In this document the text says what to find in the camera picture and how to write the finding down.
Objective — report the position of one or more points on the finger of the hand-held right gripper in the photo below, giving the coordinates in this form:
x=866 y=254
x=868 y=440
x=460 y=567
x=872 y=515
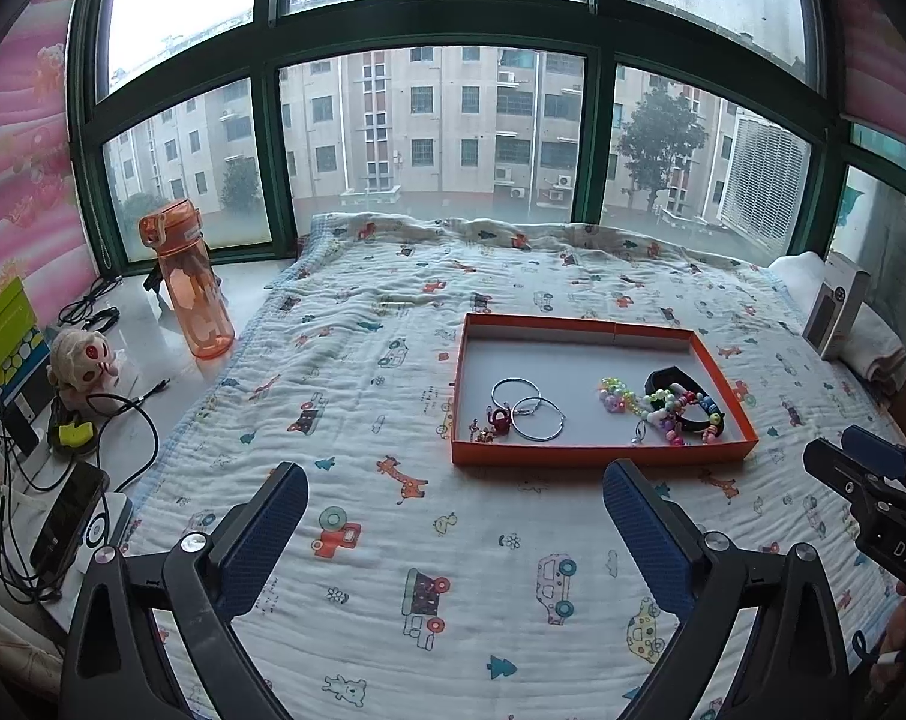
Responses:
x=884 y=450
x=843 y=476

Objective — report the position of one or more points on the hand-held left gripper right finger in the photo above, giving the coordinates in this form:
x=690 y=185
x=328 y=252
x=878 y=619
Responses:
x=648 y=532

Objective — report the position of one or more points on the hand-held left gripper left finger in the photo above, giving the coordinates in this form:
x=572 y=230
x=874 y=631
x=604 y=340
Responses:
x=262 y=532

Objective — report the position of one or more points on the large silver hoop earring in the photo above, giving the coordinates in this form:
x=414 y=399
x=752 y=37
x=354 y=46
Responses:
x=550 y=435

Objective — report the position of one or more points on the black wristband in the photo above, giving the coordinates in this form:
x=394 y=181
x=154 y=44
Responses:
x=663 y=379

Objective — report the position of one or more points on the orange shallow box tray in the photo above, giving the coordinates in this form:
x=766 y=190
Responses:
x=573 y=360

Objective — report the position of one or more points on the small silver hoop earring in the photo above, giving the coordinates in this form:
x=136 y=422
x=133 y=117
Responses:
x=494 y=394

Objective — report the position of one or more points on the person's right hand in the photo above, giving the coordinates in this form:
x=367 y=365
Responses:
x=903 y=630

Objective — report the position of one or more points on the white folded towel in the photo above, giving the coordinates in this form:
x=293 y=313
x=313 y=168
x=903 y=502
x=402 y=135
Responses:
x=880 y=349

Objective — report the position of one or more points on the white power bank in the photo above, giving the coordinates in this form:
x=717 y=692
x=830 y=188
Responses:
x=112 y=525

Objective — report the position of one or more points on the white box with dark print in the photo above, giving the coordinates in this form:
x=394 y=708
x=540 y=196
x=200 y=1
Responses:
x=832 y=307

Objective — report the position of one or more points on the black smartphone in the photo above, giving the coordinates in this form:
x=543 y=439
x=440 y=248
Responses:
x=67 y=525

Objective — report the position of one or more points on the yellow-green clip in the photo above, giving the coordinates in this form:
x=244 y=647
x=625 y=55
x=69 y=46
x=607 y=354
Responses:
x=74 y=435

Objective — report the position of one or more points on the white plush toy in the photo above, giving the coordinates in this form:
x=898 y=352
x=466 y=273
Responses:
x=82 y=360

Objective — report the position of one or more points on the orange water bottle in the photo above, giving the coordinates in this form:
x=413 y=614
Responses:
x=190 y=292

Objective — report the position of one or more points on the black stand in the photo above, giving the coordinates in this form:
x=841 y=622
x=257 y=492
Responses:
x=153 y=285

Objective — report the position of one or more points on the printed cartoon blanket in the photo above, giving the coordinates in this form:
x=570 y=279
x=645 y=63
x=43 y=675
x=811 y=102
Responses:
x=423 y=285

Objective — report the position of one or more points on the outdoor air conditioner unit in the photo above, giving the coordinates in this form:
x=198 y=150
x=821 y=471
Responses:
x=764 y=176

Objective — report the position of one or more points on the green box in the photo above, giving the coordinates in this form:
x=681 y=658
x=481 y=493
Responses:
x=3 y=337

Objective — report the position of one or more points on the large green tree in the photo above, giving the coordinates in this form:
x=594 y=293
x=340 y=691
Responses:
x=663 y=142

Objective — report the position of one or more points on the pink printed curtain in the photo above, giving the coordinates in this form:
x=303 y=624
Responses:
x=18 y=165

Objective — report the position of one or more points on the beige apartment building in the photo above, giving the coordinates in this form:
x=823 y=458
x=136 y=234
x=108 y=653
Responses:
x=438 y=127

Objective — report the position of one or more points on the dark green window frame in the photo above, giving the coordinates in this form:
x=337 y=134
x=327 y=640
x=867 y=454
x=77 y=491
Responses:
x=269 y=135

